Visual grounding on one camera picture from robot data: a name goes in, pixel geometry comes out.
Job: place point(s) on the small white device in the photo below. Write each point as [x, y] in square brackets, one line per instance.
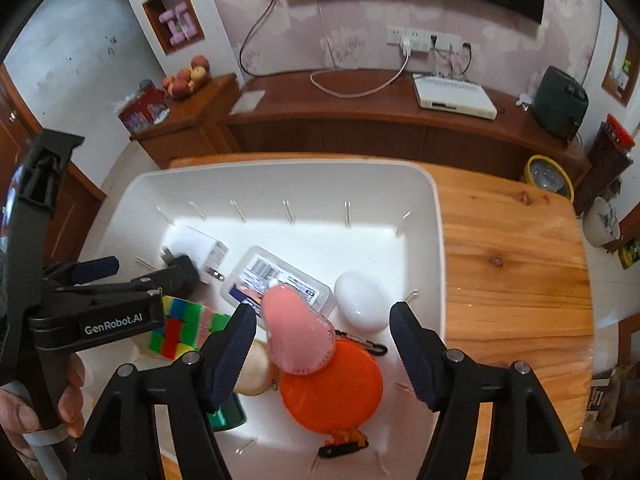
[162, 116]

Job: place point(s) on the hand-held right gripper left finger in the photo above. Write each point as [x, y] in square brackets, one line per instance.
[232, 350]

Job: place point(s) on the pink dumbbell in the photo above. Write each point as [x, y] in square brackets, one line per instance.
[184, 21]
[170, 27]

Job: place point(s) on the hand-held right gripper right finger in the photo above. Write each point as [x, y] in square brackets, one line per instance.
[415, 350]

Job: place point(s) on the black round appliance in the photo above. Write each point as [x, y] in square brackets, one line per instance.
[557, 102]

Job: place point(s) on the pink pear-shaped correction tape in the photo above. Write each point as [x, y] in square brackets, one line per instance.
[295, 330]

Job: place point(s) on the yellow rimmed basin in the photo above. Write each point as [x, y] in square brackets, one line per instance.
[565, 180]

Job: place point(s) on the white set-top box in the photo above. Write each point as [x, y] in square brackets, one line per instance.
[452, 96]

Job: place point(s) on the white bucket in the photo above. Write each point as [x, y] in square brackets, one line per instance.
[600, 225]

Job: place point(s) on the basket of red fruit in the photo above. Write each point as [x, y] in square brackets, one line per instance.
[185, 79]

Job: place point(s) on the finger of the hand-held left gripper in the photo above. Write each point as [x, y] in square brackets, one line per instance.
[145, 284]
[95, 267]

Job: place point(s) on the printed cardboard box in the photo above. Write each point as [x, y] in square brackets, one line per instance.
[607, 395]

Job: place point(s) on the wall niche with small items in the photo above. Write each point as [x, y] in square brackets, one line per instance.
[612, 85]

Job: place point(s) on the white power adapter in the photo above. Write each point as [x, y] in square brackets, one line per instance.
[197, 247]

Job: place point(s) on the colourful tissue box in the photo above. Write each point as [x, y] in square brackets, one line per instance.
[142, 110]

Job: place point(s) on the white wall socket strip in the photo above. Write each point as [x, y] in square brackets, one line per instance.
[422, 39]

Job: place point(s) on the black plug charger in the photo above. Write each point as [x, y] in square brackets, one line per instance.
[191, 265]

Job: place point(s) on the person's left hand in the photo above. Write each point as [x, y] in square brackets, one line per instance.
[72, 395]

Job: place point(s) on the wooden side cabinet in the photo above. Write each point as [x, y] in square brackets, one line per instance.
[200, 115]

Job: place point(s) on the clear plastic box with label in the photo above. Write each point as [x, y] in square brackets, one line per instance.
[295, 272]

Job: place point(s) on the wall niche with dumbbells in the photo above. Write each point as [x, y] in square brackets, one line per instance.
[150, 15]

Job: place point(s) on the brown wooden door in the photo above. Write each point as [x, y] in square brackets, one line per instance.
[75, 195]

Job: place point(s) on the grey square pad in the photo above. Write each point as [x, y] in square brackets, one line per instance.
[247, 101]

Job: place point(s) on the green yellow can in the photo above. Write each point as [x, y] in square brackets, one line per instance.
[630, 254]

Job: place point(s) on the colourful puzzle cube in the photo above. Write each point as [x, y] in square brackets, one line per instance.
[175, 330]

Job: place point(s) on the orange round folding cup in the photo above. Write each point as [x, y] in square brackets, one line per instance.
[340, 390]

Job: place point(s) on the wooden television console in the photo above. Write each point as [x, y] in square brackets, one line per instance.
[350, 120]

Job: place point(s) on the small white figure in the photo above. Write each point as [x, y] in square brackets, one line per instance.
[524, 99]

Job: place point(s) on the white plastic storage bin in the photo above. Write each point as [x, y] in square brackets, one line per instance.
[300, 230]

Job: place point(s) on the gold round compact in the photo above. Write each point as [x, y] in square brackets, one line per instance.
[257, 370]

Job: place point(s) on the orange black clip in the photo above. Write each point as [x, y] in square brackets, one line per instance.
[345, 447]

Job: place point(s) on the white oval earbud case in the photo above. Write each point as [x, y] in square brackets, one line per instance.
[360, 300]

